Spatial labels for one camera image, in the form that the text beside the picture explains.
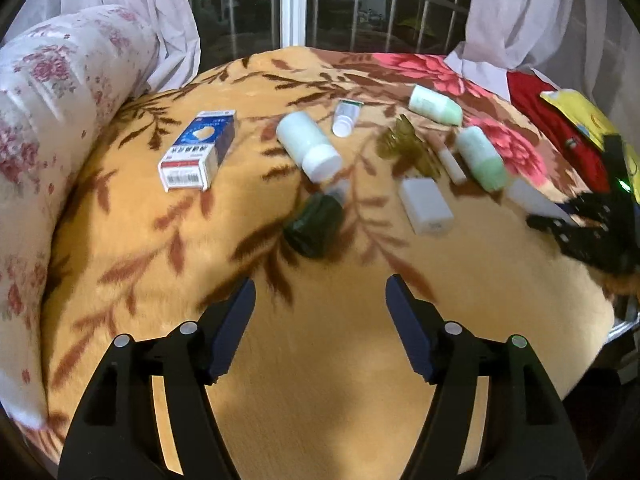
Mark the small white stick tube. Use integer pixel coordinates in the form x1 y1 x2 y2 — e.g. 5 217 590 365
439 149 468 184

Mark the floral rolled quilt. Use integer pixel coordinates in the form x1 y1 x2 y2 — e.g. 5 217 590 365
0 5 161 431

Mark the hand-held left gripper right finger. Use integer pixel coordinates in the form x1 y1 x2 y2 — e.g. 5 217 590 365
385 274 587 480

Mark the long white plastic tube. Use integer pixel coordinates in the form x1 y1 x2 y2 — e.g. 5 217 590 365
505 180 576 226

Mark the pale green plastic bottle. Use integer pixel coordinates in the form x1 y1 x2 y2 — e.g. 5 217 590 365
454 126 510 192
408 84 464 127

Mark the white sheer curtain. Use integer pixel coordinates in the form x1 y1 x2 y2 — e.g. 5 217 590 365
30 0 201 93
445 0 621 86

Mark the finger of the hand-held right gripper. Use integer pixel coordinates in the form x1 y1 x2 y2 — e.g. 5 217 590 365
526 194 619 234
552 230 627 273

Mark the left white sheer curtain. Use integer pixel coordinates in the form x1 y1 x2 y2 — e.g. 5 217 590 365
30 0 201 93

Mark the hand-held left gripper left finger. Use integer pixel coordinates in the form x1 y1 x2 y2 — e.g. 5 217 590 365
59 277 257 480

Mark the orange floral blanket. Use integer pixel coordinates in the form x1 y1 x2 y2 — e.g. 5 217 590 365
40 45 618 476

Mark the dark green bottle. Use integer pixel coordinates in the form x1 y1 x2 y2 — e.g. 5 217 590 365
283 182 349 260

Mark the white window frame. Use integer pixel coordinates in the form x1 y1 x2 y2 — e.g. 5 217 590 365
279 0 309 50

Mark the white rectangular box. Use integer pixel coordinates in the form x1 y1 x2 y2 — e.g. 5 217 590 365
398 176 455 237

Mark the red cloth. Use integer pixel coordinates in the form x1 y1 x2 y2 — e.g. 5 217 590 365
507 71 613 196

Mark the right white sheer curtain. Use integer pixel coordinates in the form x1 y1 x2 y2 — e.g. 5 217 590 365
445 0 621 86

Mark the yellow printed pillow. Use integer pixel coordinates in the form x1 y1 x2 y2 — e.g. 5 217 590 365
540 89 626 153

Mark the blue and white carton box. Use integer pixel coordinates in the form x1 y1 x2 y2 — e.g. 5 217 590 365
158 110 237 193

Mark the white plastic bottle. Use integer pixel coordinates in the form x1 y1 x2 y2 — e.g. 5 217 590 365
276 111 343 183

